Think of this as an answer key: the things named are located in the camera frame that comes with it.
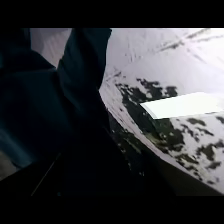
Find dark blue trousers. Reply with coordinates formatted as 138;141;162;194
0;28;141;197

